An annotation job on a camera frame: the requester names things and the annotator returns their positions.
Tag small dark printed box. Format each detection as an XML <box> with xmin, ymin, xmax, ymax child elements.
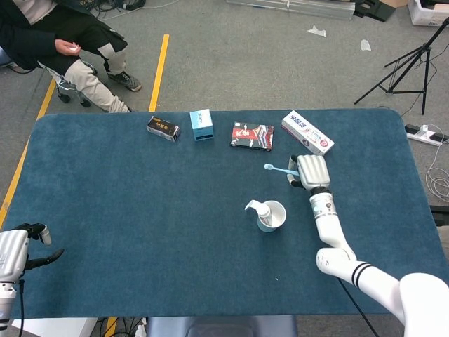
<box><xmin>146</xmin><ymin>115</ymin><xmax>182</xmax><ymax>143</ymax></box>

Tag black metal bar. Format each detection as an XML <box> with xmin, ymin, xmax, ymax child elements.
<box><xmin>429</xmin><ymin>205</ymin><xmax>449</xmax><ymax>227</ymax></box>

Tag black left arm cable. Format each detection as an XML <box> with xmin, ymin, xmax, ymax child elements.
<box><xmin>17</xmin><ymin>279</ymin><xmax>26</xmax><ymax>337</ymax></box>

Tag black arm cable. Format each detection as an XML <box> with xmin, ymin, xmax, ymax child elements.
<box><xmin>337</xmin><ymin>278</ymin><xmax>380</xmax><ymax>337</ymax></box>
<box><xmin>17</xmin><ymin>279</ymin><xmax>26</xmax><ymax>337</ymax></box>

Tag stack of aluminium profiles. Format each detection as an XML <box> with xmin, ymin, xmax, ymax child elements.
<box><xmin>226</xmin><ymin>0</ymin><xmax>355</xmax><ymax>19</ymax></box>

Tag light blue toothbrush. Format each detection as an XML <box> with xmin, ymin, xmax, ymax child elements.
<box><xmin>263</xmin><ymin>163</ymin><xmax>300</xmax><ymax>176</ymax></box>

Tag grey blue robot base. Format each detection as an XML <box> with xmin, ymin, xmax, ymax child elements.
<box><xmin>145</xmin><ymin>315</ymin><xmax>299</xmax><ymax>337</ymax></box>

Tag thin white cable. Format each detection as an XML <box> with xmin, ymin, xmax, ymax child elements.
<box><xmin>425</xmin><ymin>143</ymin><xmax>449</xmax><ymax>203</ymax></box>

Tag chrome rolling stool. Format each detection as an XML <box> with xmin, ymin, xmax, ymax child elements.
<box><xmin>0</xmin><ymin>47</ymin><xmax>98</xmax><ymax>108</ymax></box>

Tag toothpaste tube with white cap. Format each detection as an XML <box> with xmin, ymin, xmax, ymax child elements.
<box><xmin>257</xmin><ymin>205</ymin><xmax>273</xmax><ymax>227</ymax></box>

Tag white power strip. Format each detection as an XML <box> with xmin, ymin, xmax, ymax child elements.
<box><xmin>405</xmin><ymin>124</ymin><xmax>449</xmax><ymax>147</ymax></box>

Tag white storage bin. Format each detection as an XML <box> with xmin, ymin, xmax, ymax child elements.
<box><xmin>408</xmin><ymin>0</ymin><xmax>449</xmax><ymax>26</ymax></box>

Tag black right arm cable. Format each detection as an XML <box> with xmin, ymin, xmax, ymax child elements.
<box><xmin>337</xmin><ymin>278</ymin><xmax>380</xmax><ymax>337</ymax></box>

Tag blue table cloth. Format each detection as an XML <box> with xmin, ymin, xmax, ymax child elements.
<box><xmin>1</xmin><ymin>108</ymin><xmax>441</xmax><ymax>320</ymax></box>

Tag seated person in black coat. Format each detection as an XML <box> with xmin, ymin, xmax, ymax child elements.
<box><xmin>0</xmin><ymin>0</ymin><xmax>143</xmax><ymax>114</ymax></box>

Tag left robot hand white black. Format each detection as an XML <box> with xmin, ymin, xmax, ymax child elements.
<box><xmin>0</xmin><ymin>223</ymin><xmax>65</xmax><ymax>284</ymax></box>

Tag tangle of black floor cables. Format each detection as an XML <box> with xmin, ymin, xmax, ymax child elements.
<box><xmin>83</xmin><ymin>0</ymin><xmax>180</xmax><ymax>20</ymax></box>

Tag red black flat box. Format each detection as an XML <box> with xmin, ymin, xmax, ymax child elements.
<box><xmin>229</xmin><ymin>121</ymin><xmax>275</xmax><ymax>152</ymax></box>

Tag black flat stand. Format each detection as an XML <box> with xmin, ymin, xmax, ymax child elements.
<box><xmin>354</xmin><ymin>0</ymin><xmax>397</xmax><ymax>22</ymax></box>

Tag white cup with handle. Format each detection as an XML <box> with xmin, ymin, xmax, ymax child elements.
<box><xmin>244</xmin><ymin>199</ymin><xmax>288</xmax><ymax>233</ymax></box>

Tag black camera tripod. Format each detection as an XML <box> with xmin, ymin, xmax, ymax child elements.
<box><xmin>354</xmin><ymin>17</ymin><xmax>449</xmax><ymax>116</ymax></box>

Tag white pink toothpaste carton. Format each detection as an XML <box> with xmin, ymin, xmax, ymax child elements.
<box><xmin>280</xmin><ymin>110</ymin><xmax>335</xmax><ymax>157</ymax></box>

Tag white box under table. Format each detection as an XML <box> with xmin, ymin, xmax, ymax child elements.
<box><xmin>12</xmin><ymin>317</ymin><xmax>98</xmax><ymax>337</ymax></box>

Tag light blue upright box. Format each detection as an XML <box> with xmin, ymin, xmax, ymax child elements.
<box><xmin>189</xmin><ymin>108</ymin><xmax>215</xmax><ymax>142</ymax></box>

